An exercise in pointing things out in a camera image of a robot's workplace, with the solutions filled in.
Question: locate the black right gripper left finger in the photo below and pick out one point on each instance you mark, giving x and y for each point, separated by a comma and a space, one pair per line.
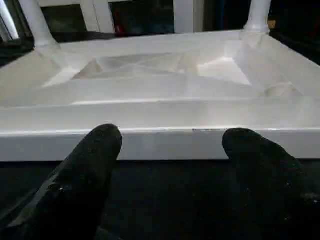
75, 180

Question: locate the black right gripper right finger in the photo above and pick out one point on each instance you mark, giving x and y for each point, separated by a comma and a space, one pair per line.
270, 180

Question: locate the white plastic table top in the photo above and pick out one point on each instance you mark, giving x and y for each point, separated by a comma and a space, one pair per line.
150, 112

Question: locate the white plastic table leg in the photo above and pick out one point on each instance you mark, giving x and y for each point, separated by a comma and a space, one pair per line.
37, 25
257, 15

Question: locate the black mat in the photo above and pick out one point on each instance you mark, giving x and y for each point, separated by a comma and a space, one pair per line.
162, 195

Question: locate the red package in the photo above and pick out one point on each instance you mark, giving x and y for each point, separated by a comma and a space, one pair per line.
118, 22

